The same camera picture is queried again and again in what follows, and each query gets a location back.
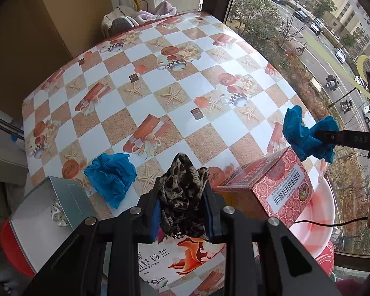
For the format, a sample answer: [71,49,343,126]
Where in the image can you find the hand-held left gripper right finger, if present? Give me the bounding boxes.
[202,177,341,296]

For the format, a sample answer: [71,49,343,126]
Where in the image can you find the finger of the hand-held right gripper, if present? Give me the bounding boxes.
[315,130,370,148]

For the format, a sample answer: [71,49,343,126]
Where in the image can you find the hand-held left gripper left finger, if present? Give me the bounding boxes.
[23,176,161,296]

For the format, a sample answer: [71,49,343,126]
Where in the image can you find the leopard print scrunchie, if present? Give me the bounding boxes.
[159,152,209,240]

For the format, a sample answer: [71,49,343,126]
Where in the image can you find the blue scrunchie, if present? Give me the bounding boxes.
[282,105,340,165]
[84,152,138,209]

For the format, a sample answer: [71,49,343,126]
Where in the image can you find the red patterned cardboard box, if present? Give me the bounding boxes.
[216,146,313,229]

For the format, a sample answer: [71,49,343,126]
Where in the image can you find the white polka dot scrunchie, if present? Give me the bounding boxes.
[51,200,71,229]

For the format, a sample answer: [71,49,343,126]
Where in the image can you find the grey cardboard box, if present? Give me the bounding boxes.
[9,176,99,272]

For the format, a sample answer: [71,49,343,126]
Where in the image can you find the fox print paper packet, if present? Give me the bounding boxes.
[136,237,229,288]

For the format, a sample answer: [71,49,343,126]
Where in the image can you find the pink plastic basin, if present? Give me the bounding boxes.
[288,177,336,253]

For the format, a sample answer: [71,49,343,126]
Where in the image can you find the checkered printed tablecloth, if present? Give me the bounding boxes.
[21,11,327,296]

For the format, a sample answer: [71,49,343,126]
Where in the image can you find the red patterned plate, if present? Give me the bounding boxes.
[314,240,336,276]

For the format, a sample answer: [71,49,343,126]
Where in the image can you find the row of parked cars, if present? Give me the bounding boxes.
[242,0,347,65]

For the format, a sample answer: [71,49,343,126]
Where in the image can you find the apartment buildings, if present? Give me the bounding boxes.
[296,0,370,71]

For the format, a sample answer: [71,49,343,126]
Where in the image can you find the red plastic basin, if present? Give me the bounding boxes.
[0,219,37,278]

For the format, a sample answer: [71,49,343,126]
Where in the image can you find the white wicker chair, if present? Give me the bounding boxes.
[102,6,142,37]

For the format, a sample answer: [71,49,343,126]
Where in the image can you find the pink blanket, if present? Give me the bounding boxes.
[139,1,178,22]

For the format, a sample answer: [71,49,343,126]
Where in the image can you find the black cable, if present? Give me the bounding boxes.
[293,216,370,228]

